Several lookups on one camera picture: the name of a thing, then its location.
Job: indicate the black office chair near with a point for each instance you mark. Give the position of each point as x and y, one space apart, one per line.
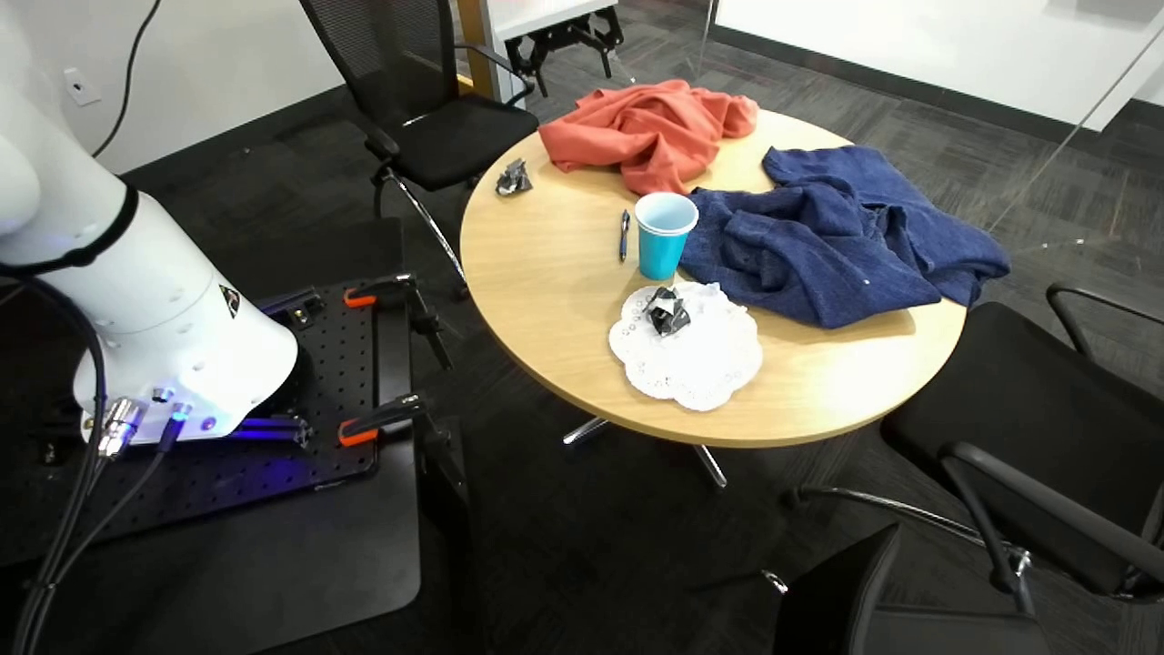
942 573

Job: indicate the black office chair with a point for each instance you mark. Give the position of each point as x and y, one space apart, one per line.
942 573
403 68
1049 454

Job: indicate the black office chair far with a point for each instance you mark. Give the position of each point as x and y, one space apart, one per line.
403 68

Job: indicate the orange clamp lower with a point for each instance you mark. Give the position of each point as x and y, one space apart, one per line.
376 423

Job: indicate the white paper doily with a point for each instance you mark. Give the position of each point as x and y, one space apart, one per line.
698 364

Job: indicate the round wooden table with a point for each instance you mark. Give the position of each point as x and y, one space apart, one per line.
542 273

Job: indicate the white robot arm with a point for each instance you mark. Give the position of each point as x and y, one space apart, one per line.
181 352

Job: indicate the orange clamp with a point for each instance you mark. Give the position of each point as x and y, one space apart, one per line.
376 423
376 294

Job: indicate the black binder clip near edge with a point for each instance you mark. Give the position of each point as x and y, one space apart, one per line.
513 180

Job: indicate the blue plastic cup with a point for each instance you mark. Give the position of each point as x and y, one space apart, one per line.
665 224

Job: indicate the black office chair right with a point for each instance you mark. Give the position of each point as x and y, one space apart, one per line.
1049 454

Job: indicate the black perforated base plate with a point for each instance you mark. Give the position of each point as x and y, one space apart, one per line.
352 361

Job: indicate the black binder clip on doily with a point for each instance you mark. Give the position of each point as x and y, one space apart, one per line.
667 311

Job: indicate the orange red cloth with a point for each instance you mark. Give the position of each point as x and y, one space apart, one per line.
652 136

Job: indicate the navy blue cloth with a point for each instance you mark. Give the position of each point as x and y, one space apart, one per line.
837 237

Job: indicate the orange clamp upper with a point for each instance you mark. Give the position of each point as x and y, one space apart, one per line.
376 294

